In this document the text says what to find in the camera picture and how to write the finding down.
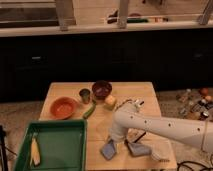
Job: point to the clear plastic bag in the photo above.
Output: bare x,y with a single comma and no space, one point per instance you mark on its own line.
160,150

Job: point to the spice bottles cluster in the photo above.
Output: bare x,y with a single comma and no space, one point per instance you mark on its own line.
196,109

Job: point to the small metal cup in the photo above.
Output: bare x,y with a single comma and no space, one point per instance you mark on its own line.
85,95

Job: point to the green cucumber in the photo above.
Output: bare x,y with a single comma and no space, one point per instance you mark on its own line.
87,114

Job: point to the dark maroon bowl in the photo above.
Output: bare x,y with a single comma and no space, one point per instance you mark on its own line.
101,89

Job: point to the blue-grey sponge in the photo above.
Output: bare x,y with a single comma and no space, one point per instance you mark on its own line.
108,150

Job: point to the green plastic tray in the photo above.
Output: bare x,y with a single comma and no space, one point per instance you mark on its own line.
62,146

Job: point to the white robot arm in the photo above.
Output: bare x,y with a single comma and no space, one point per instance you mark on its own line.
195,133

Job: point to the yellow corn cob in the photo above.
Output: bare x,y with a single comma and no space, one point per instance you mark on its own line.
35,158

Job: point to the wooden block brush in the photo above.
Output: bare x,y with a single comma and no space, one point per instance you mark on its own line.
134,136

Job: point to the orange bowl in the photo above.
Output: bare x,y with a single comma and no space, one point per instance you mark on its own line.
63,108

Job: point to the grey folded cloth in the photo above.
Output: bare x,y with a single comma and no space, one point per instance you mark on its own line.
137,149

